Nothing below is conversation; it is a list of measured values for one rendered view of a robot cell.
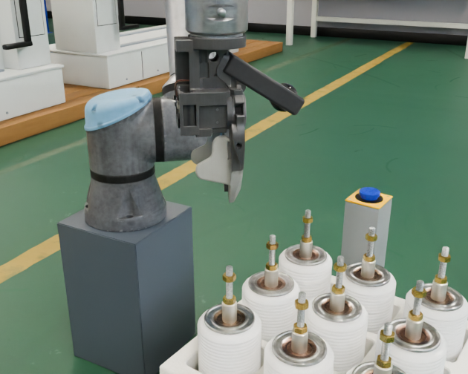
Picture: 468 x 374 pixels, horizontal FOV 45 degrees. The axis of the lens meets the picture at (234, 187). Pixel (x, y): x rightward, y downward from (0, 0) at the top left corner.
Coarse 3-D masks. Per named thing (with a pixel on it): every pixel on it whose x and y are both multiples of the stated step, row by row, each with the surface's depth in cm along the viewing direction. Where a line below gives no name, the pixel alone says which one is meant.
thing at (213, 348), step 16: (256, 320) 84; (208, 336) 81; (224, 336) 80; (240, 336) 80; (256, 336) 82; (208, 352) 82; (224, 352) 81; (240, 352) 81; (256, 352) 83; (208, 368) 83; (224, 368) 82; (240, 368) 82; (256, 368) 84
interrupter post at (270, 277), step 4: (264, 272) 92; (268, 272) 91; (272, 272) 91; (276, 272) 91; (264, 276) 92; (268, 276) 91; (272, 276) 91; (276, 276) 91; (264, 280) 92; (268, 280) 92; (272, 280) 91; (276, 280) 92; (264, 284) 93; (268, 284) 92; (272, 284) 92; (276, 284) 92
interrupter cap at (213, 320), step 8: (240, 304) 87; (208, 312) 85; (216, 312) 85; (240, 312) 85; (248, 312) 85; (208, 320) 83; (216, 320) 83; (240, 320) 84; (248, 320) 83; (216, 328) 81; (224, 328) 81; (232, 328) 81; (240, 328) 81; (248, 328) 81
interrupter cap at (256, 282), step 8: (280, 272) 95; (248, 280) 93; (256, 280) 93; (280, 280) 94; (288, 280) 93; (256, 288) 91; (264, 288) 92; (272, 288) 92; (280, 288) 91; (288, 288) 91; (272, 296) 89
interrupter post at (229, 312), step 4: (224, 304) 82; (236, 304) 83; (224, 308) 82; (228, 308) 82; (232, 308) 82; (236, 308) 83; (224, 312) 82; (228, 312) 82; (232, 312) 82; (236, 312) 83; (224, 316) 83; (228, 316) 82; (232, 316) 83; (236, 316) 83; (224, 320) 83; (228, 320) 83; (232, 320) 83; (236, 320) 84
